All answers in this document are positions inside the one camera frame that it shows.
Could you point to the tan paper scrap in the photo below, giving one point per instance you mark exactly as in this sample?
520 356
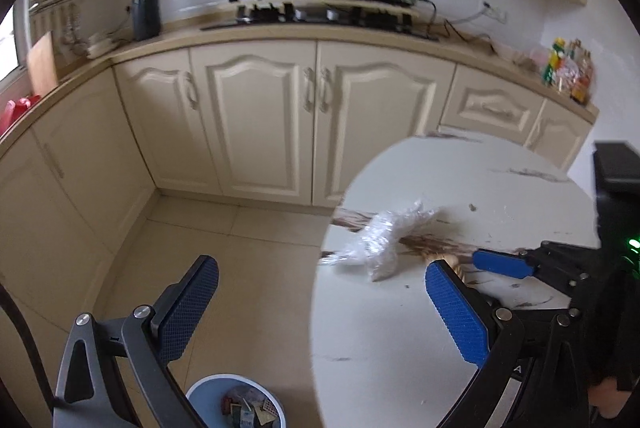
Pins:
452 264

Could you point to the blue plastic bin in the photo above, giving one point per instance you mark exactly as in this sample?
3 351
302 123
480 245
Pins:
200 395

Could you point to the wooden cutting board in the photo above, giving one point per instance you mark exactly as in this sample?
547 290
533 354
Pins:
42 65

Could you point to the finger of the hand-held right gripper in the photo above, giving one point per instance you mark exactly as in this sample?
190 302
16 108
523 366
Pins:
500 263

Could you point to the black curved frame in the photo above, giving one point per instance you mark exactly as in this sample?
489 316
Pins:
20 323

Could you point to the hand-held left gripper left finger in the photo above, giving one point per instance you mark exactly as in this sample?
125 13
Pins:
190 303

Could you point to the person's right hand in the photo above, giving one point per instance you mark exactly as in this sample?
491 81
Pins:
606 400

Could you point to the red plastic basin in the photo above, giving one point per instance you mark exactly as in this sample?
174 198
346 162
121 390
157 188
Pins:
17 113

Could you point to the white wall outlet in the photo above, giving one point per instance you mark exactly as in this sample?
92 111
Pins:
495 10

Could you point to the stack of white bowls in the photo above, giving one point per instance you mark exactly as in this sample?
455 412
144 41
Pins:
102 45

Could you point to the group of condiment bottles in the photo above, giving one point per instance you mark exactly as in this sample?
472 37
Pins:
570 70

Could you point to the pile of discarded wrappers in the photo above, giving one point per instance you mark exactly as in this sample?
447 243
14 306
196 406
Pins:
247 408

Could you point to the black gas hob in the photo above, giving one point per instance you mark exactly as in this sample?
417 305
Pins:
320 20

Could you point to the clear plastic bag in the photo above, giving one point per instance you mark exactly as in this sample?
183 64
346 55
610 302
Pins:
380 238

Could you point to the black electric kettle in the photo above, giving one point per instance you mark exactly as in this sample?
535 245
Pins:
146 15

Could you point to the round white marble table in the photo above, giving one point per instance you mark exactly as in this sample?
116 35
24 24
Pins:
380 358

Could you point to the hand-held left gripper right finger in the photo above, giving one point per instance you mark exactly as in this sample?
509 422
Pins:
460 313

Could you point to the sliding glass window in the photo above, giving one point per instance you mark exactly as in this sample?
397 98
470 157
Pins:
10 48

